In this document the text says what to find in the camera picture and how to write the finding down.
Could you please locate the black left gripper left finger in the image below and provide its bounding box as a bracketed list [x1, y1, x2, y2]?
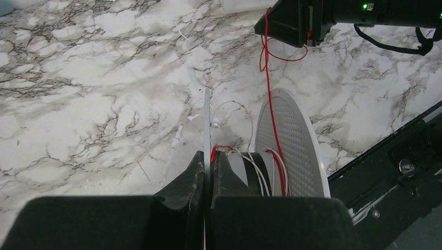
[2, 151, 204, 249]

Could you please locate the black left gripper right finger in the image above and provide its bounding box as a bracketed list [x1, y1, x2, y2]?
[210, 152, 363, 249]

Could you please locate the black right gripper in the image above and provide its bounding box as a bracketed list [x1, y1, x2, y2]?
[254, 0, 335, 47]

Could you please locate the grey perforated cable spool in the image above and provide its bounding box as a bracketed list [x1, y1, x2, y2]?
[203, 88, 330, 198]

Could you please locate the red cable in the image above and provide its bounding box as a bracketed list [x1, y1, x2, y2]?
[210, 7, 309, 197]

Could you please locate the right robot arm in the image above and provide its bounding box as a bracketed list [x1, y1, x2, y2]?
[254, 0, 441, 56]

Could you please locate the translucent white plastic bin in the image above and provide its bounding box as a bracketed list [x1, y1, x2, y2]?
[219, 0, 277, 14]

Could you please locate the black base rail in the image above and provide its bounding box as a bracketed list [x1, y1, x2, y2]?
[328, 103, 441, 249]

